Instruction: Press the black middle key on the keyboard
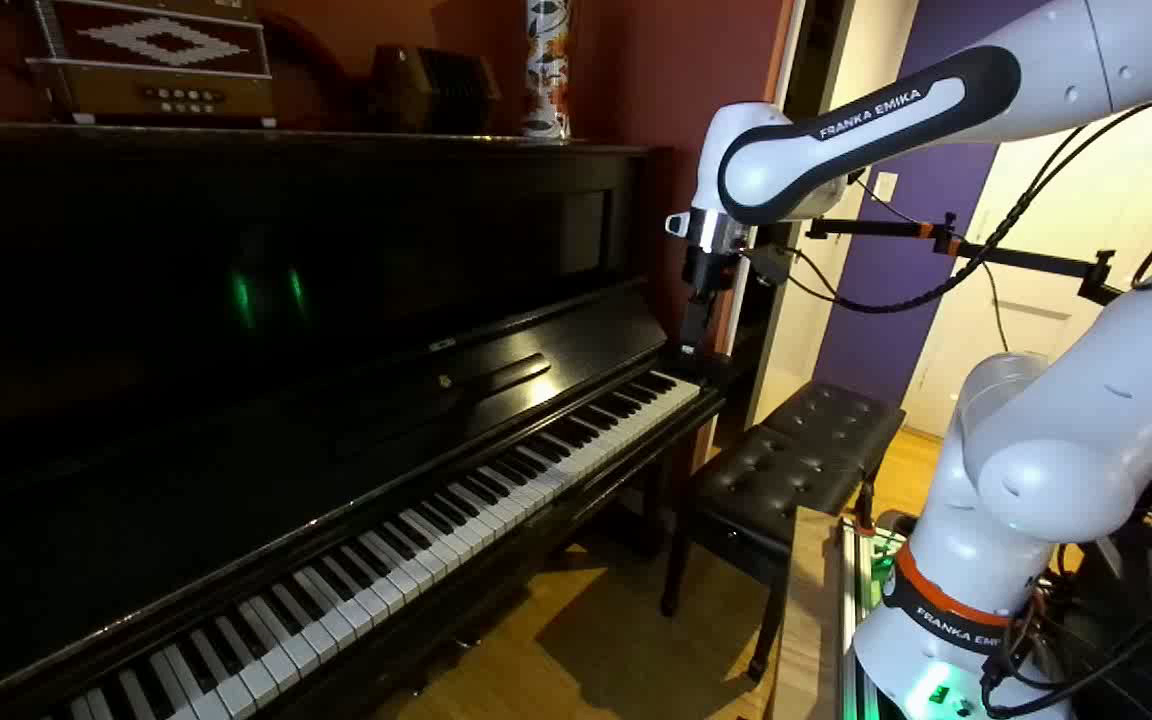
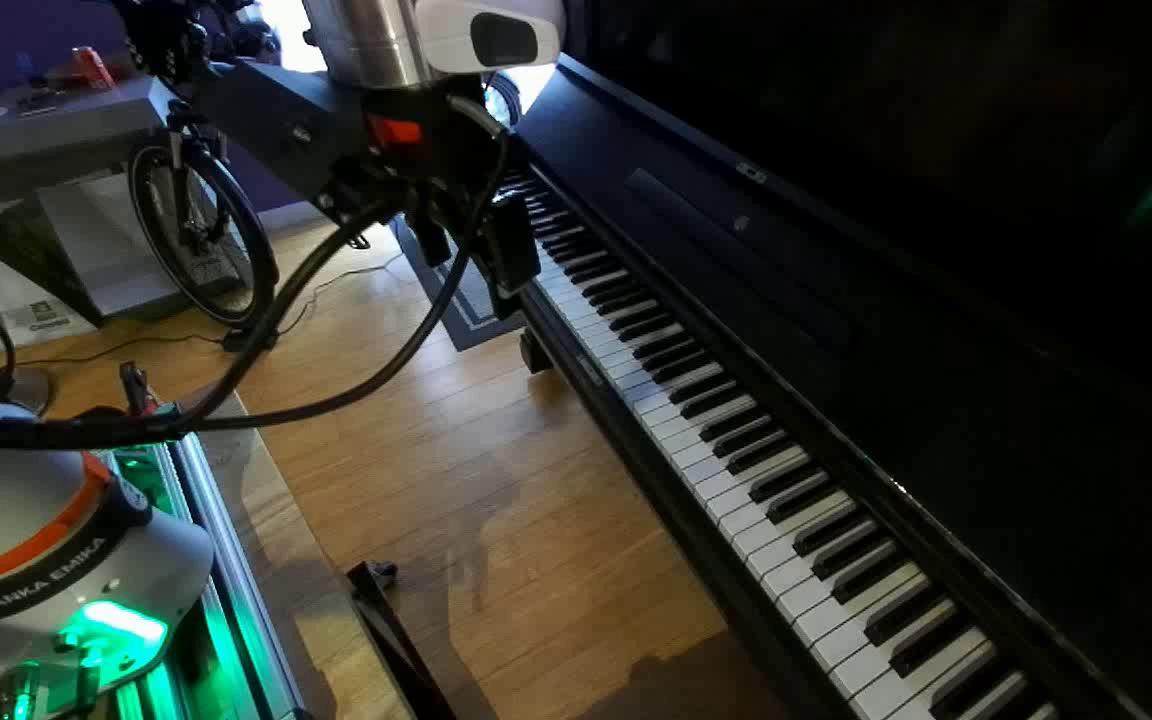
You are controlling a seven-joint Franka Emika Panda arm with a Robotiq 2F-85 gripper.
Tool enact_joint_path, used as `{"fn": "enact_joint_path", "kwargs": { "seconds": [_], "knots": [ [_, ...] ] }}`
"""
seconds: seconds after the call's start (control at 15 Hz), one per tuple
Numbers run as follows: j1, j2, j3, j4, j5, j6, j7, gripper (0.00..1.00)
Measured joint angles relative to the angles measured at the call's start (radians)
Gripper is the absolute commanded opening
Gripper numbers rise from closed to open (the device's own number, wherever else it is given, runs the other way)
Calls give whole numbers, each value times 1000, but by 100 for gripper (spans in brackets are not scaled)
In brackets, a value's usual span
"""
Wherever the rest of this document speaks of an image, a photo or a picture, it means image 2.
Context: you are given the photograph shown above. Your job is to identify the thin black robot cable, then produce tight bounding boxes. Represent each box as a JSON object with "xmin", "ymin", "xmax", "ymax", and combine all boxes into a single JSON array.
[{"xmin": 174, "ymin": 124, "xmax": 518, "ymax": 437}]

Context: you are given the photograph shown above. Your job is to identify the black tripod stand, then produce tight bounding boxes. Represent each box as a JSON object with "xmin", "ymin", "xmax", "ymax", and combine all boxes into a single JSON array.
[{"xmin": 344, "ymin": 558, "xmax": 465, "ymax": 720}]

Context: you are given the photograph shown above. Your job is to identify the small red object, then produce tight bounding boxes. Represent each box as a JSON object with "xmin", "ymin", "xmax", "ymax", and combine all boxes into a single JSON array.
[{"xmin": 67, "ymin": 45, "xmax": 120, "ymax": 97}]

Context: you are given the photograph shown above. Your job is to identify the black bicycle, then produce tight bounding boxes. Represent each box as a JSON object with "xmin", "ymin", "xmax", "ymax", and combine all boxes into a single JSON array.
[{"xmin": 107, "ymin": 0, "xmax": 287, "ymax": 355}]

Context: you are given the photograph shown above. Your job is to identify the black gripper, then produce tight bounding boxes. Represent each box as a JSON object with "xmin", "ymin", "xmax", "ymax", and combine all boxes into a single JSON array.
[{"xmin": 315, "ymin": 88, "xmax": 543, "ymax": 324}]

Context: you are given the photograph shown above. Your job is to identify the black upright piano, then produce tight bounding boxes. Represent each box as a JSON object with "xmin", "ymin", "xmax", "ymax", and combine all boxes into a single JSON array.
[{"xmin": 387, "ymin": 0, "xmax": 1152, "ymax": 720}]

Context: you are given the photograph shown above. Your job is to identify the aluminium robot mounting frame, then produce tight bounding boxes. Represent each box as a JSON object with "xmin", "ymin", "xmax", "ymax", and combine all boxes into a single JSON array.
[{"xmin": 101, "ymin": 426, "xmax": 315, "ymax": 720}]

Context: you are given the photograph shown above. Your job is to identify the grey workbench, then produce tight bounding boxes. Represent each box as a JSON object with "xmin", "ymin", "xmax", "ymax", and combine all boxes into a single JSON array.
[{"xmin": 0, "ymin": 74, "xmax": 186, "ymax": 332}]

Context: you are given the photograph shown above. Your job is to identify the thick black cable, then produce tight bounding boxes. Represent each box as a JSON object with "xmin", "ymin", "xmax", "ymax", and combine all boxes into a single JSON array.
[{"xmin": 0, "ymin": 184, "xmax": 402, "ymax": 454}]

